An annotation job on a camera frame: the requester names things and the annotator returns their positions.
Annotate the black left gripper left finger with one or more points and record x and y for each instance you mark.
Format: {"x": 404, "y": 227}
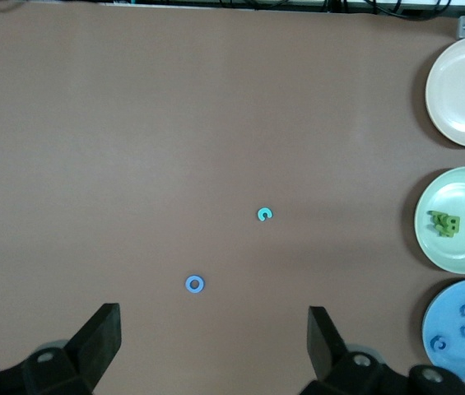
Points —
{"x": 92, "y": 341}

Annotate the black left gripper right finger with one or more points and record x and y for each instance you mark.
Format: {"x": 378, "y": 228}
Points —
{"x": 326, "y": 345}

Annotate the blue letter C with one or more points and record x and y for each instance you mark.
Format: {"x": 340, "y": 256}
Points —
{"x": 432, "y": 343}

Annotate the green letter N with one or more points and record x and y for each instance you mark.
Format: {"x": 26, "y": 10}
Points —
{"x": 438, "y": 224}

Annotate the green letter P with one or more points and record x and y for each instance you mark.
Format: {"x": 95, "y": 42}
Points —
{"x": 433, "y": 214}

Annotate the green letter B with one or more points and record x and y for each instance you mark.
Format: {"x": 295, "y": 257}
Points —
{"x": 448, "y": 223}

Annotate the blue letter O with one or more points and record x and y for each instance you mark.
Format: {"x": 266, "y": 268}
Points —
{"x": 187, "y": 284}

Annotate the blue plate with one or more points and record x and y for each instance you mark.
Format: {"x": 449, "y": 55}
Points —
{"x": 446, "y": 308}

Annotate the cyan letter C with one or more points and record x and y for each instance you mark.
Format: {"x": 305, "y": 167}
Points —
{"x": 259, "y": 214}

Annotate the green plate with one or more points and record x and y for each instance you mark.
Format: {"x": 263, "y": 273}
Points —
{"x": 454, "y": 193}

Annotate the beige plate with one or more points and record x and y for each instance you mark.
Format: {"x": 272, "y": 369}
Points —
{"x": 462, "y": 94}

